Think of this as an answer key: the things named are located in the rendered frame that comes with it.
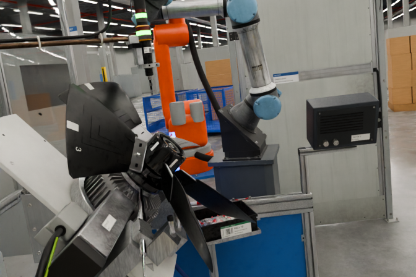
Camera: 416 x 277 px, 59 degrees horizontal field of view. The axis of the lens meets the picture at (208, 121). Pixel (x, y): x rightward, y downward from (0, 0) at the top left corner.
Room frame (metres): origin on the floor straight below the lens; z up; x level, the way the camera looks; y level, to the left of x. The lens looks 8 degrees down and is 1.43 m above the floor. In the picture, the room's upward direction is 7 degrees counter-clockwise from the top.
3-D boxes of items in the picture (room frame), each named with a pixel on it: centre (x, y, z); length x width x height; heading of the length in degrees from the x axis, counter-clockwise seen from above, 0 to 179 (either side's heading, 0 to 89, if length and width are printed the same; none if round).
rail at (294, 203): (1.50, 0.05, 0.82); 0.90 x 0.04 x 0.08; 88
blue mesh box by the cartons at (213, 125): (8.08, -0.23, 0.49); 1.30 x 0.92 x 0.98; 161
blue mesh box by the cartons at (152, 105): (8.36, 0.76, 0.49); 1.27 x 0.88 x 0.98; 161
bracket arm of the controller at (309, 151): (1.49, -0.48, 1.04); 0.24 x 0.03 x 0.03; 88
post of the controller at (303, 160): (1.49, -0.38, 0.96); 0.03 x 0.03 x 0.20; 88
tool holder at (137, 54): (1.14, 0.17, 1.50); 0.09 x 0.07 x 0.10; 123
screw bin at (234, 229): (1.34, -0.01, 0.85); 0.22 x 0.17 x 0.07; 105
